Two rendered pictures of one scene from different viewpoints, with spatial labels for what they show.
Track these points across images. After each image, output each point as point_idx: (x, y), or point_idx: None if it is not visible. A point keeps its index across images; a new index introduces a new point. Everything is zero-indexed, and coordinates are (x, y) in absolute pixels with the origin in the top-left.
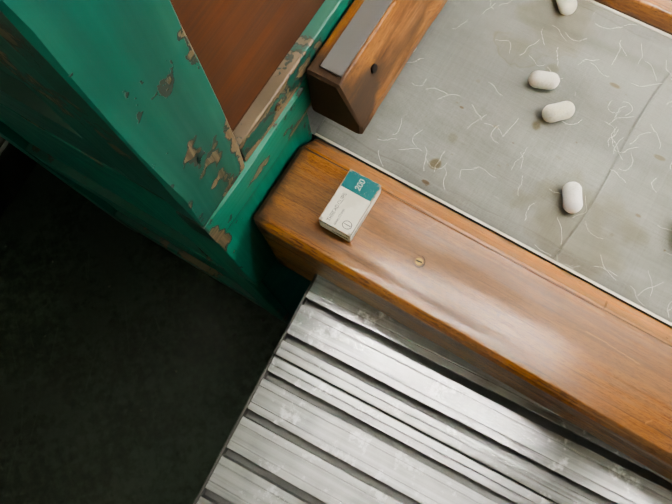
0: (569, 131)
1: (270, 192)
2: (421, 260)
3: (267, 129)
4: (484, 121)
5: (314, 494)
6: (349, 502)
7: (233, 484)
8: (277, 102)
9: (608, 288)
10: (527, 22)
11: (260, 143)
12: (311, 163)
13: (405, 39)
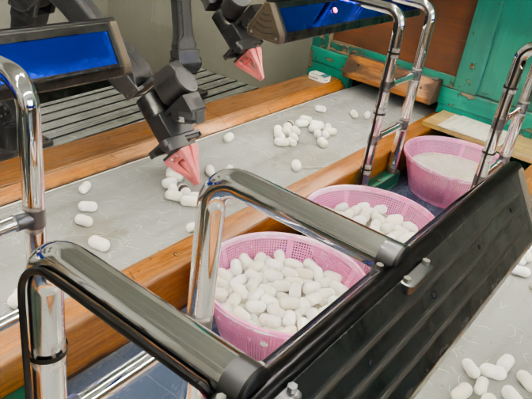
0: (347, 117)
1: None
2: (301, 83)
3: (338, 51)
4: (351, 108)
5: (230, 90)
6: (226, 93)
7: (237, 83)
8: (344, 47)
9: (286, 109)
10: (393, 121)
11: (335, 52)
12: (334, 78)
13: (370, 74)
